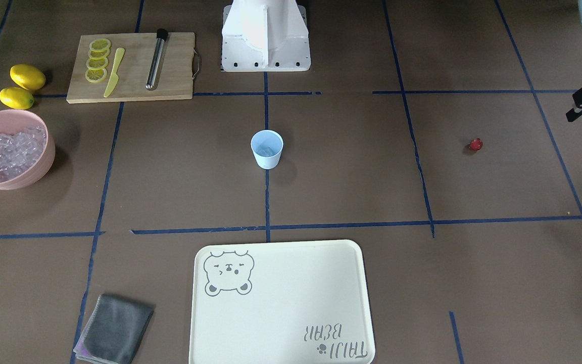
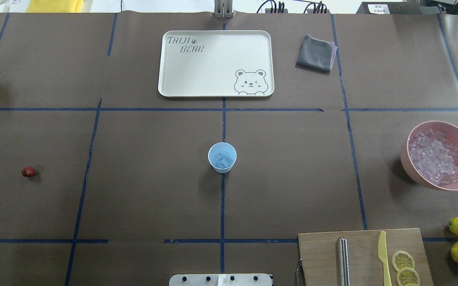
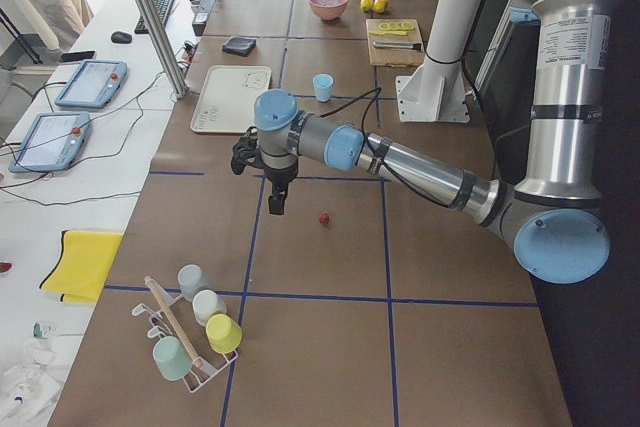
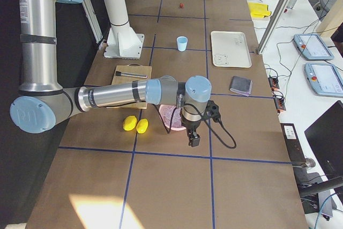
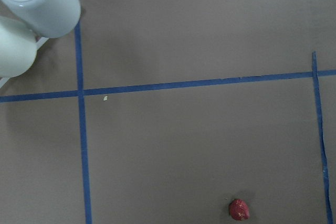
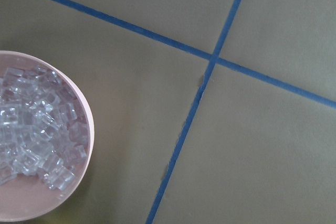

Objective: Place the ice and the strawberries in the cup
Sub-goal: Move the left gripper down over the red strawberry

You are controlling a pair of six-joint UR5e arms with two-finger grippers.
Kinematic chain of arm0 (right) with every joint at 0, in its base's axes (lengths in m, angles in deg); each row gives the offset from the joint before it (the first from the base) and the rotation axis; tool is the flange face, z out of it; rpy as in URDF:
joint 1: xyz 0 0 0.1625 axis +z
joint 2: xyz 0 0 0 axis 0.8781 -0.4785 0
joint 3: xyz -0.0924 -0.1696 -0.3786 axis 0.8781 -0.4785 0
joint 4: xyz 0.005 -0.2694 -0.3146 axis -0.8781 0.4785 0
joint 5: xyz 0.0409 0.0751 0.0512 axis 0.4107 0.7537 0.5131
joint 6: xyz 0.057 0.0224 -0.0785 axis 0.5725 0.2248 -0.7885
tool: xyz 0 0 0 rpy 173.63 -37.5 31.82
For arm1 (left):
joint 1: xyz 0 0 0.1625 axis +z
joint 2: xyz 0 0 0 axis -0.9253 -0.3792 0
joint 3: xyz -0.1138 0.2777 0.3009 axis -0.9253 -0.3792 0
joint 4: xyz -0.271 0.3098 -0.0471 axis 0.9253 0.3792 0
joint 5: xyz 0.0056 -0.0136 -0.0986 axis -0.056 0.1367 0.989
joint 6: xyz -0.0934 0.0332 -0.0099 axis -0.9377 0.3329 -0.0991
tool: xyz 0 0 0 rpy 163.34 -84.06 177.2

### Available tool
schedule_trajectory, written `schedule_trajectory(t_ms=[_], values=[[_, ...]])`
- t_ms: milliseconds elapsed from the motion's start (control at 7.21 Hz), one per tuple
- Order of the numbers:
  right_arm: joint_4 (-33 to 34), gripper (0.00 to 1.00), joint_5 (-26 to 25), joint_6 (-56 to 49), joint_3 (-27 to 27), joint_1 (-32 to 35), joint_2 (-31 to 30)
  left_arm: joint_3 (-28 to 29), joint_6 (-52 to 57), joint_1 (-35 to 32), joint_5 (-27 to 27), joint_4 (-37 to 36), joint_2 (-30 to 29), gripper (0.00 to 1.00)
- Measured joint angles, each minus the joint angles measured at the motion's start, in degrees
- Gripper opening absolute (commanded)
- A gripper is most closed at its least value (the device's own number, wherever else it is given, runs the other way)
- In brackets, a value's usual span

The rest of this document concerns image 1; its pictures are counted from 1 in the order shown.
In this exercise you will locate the yellow lemon far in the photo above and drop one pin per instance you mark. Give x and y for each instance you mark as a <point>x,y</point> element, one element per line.
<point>17,98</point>

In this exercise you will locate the cream bear tray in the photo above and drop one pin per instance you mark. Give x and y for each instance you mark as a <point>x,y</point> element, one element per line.
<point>281,302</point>

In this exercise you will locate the yellow plastic knife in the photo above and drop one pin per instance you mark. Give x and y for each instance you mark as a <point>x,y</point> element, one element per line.
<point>113,76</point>

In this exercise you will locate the pile of clear ice cubes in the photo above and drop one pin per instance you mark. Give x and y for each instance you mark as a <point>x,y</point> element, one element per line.
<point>20,151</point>

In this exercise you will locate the steel muddler black tip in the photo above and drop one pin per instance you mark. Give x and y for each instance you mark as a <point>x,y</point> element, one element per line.
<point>161,37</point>

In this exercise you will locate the lemon slice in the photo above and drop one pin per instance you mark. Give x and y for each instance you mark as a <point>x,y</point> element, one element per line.
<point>97,64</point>
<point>99,45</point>
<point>98,54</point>
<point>96,75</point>

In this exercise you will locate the folded grey cloth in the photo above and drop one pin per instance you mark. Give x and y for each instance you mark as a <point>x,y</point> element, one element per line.
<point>114,330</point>

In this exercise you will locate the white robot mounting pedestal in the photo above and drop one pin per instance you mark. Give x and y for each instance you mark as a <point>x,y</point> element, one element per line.
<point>265,36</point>

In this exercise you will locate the yellow lemon near board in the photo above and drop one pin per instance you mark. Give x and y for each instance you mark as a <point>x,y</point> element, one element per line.
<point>27,76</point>

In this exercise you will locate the light blue plastic cup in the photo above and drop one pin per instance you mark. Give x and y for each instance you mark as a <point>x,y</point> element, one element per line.
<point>267,146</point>

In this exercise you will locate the wooden cutting board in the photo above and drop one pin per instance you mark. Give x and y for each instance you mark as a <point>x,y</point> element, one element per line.
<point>174,78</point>

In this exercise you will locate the red strawberry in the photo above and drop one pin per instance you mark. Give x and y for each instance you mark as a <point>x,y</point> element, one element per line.
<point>475,144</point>

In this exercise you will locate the pink bowl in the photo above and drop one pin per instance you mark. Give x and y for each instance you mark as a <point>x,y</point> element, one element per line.
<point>13,121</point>

